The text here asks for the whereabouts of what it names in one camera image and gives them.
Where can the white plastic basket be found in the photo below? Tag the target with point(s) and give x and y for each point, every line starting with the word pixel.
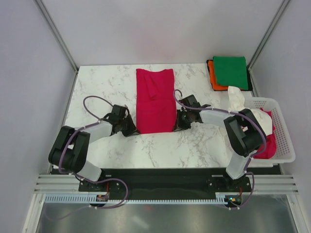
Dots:
pixel 284 149

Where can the green folded t shirt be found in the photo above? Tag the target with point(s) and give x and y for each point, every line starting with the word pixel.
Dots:
pixel 231 71

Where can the aluminium frame post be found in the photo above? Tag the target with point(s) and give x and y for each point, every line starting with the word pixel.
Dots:
pixel 56 33
pixel 269 31

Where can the orange folded t shirt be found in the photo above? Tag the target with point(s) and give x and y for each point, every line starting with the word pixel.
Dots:
pixel 214 85

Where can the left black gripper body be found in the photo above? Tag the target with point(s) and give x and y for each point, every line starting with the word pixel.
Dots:
pixel 125 124

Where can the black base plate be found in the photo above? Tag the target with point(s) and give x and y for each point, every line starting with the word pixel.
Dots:
pixel 166 183

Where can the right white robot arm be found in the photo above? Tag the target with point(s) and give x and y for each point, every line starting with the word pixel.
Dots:
pixel 245 134

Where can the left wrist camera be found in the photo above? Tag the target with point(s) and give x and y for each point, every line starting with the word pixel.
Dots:
pixel 119 112

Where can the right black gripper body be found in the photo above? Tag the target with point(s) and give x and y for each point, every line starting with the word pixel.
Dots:
pixel 184 120

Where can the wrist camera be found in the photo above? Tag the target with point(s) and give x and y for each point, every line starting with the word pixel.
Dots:
pixel 119 112
pixel 190 101

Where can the red t shirt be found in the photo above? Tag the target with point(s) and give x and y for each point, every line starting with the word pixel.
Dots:
pixel 156 107
pixel 265 120

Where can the right aluminium frame post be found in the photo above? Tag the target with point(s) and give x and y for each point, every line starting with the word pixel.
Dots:
pixel 269 31

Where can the left aluminium frame post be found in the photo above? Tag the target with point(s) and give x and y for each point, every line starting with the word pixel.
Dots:
pixel 56 33

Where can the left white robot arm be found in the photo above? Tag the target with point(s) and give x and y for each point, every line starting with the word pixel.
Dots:
pixel 69 151

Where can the white slotted cable duct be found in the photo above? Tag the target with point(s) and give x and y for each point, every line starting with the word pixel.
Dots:
pixel 89 198

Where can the red t shirt in basket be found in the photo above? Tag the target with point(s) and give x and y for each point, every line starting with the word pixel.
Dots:
pixel 265 120

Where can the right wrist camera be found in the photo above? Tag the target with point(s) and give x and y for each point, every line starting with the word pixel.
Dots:
pixel 190 101

